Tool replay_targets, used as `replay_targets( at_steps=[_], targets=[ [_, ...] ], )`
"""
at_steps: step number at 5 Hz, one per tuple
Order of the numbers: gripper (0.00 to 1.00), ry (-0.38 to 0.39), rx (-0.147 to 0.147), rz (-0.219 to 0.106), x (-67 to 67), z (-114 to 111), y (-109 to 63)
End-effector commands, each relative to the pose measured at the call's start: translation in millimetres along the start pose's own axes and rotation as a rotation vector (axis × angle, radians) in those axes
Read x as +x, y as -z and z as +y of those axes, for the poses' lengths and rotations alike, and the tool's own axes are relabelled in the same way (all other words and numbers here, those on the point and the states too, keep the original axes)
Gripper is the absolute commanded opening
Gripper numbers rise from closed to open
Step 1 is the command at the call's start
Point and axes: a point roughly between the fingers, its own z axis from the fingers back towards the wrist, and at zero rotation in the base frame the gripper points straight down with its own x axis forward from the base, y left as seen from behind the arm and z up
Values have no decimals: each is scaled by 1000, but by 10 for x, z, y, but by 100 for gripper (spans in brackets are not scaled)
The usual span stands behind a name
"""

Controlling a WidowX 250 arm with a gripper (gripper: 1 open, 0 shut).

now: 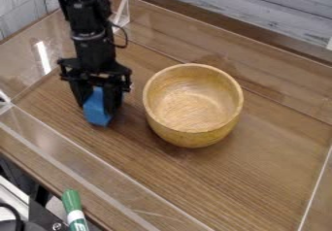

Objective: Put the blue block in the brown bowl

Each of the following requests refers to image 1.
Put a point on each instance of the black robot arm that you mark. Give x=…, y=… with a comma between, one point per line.
x=87, y=17

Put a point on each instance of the clear acrylic corner bracket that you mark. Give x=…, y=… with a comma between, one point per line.
x=120, y=19

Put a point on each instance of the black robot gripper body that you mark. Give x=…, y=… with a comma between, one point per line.
x=94, y=63

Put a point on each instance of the clear acrylic tray wall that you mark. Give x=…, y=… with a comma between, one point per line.
x=117, y=202

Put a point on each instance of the green white marker pen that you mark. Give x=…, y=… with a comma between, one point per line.
x=74, y=212

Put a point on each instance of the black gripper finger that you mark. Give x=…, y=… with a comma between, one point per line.
x=113, y=96
x=82, y=90

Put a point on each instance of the blue rectangular block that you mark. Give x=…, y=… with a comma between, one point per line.
x=94, y=110

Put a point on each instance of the brown wooden bowl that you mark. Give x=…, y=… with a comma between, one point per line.
x=193, y=103

